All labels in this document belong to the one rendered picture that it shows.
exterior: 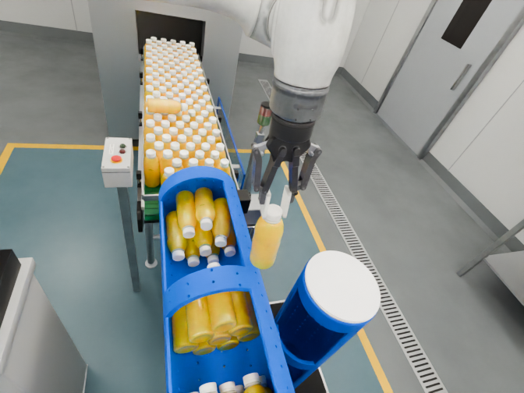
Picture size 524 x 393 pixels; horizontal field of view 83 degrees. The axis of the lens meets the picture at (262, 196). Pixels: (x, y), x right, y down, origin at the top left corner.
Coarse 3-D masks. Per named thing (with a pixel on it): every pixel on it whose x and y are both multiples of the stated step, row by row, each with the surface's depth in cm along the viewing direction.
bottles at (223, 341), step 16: (176, 224) 102; (176, 240) 97; (192, 240) 104; (208, 240) 99; (176, 256) 95; (192, 256) 101; (208, 256) 104; (176, 320) 80; (256, 320) 86; (176, 336) 77; (224, 336) 78; (240, 336) 82; (256, 336) 85; (176, 352) 78; (208, 352) 84; (224, 384) 71
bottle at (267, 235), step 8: (256, 224) 68; (264, 224) 65; (272, 224) 64; (280, 224) 66; (256, 232) 67; (264, 232) 65; (272, 232) 65; (280, 232) 66; (256, 240) 69; (264, 240) 66; (272, 240) 66; (280, 240) 69; (256, 248) 70; (264, 248) 68; (272, 248) 68; (256, 256) 71; (264, 256) 70; (272, 256) 71; (256, 264) 73; (264, 264) 72; (272, 264) 74
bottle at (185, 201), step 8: (184, 192) 106; (176, 200) 105; (184, 200) 103; (192, 200) 105; (176, 208) 103; (184, 208) 101; (192, 208) 102; (184, 216) 98; (192, 216) 99; (184, 224) 97; (192, 224) 98
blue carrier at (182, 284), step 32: (160, 192) 103; (192, 192) 109; (224, 192) 113; (160, 224) 96; (224, 256) 108; (192, 288) 72; (224, 288) 72; (256, 288) 77; (192, 352) 84; (224, 352) 87; (256, 352) 84; (192, 384) 78; (288, 384) 64
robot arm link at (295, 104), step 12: (276, 84) 45; (276, 96) 46; (288, 96) 44; (300, 96) 44; (312, 96) 44; (324, 96) 46; (276, 108) 47; (288, 108) 45; (300, 108) 45; (312, 108) 46; (288, 120) 48; (300, 120) 47; (312, 120) 47
